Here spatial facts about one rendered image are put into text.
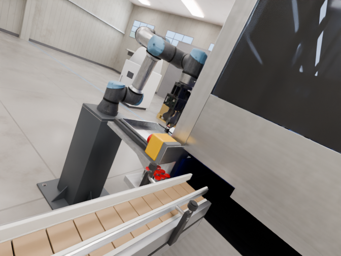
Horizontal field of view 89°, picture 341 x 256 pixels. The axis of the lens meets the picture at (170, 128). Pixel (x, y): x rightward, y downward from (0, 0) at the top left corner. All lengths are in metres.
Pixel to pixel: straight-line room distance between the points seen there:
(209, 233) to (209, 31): 9.52
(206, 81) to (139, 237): 0.44
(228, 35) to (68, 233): 0.59
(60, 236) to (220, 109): 0.45
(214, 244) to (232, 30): 0.61
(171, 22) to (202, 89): 10.65
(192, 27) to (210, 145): 9.92
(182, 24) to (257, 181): 10.39
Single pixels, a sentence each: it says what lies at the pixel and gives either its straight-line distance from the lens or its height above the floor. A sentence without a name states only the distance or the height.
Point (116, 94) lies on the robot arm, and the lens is 1.29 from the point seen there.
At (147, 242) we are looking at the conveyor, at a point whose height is 0.93.
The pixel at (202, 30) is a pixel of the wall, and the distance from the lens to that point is 10.01.
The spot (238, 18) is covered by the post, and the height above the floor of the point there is 1.43.
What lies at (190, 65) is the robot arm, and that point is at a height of 1.28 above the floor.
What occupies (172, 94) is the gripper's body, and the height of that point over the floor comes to 1.14.
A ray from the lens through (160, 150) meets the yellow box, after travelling 0.52.
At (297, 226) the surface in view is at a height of 1.03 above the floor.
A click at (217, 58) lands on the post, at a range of 0.58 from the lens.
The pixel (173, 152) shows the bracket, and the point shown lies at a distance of 0.55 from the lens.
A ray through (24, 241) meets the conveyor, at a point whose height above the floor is 0.93.
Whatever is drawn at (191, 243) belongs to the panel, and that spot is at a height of 0.78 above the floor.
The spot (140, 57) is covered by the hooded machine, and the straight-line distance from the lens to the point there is 5.08.
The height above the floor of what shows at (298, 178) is 1.12.
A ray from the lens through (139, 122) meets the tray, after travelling 1.02.
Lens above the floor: 1.21
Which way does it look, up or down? 15 degrees down
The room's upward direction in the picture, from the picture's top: 25 degrees clockwise
